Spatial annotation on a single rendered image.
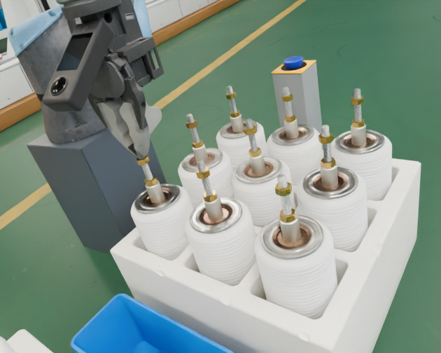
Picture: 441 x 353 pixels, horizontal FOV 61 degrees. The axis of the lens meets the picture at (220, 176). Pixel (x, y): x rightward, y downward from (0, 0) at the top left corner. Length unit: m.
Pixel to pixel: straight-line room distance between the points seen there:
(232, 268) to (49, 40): 0.52
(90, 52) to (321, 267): 0.36
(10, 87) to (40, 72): 1.61
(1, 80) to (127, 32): 1.88
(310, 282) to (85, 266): 0.63
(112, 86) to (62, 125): 0.32
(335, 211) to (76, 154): 0.50
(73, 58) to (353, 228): 0.42
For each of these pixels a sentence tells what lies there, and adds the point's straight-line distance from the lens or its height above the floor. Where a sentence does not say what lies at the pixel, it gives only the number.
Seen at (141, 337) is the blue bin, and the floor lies 0.02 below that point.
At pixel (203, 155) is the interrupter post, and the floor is 0.27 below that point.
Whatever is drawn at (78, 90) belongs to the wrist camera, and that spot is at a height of 0.46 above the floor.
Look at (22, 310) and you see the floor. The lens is 0.97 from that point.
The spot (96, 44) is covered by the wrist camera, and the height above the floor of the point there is 0.50.
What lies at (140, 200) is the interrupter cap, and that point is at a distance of 0.62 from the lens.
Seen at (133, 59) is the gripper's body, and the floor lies 0.47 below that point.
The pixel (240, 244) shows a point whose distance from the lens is 0.52.
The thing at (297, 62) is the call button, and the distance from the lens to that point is 0.82.
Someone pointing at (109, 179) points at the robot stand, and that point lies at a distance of 0.81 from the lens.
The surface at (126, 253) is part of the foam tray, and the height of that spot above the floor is 0.18.
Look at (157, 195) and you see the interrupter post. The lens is 0.59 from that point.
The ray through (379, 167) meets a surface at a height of 0.23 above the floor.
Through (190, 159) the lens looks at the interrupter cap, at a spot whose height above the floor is 0.25.
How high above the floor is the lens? 0.57
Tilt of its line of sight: 31 degrees down
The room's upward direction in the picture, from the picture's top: 15 degrees counter-clockwise
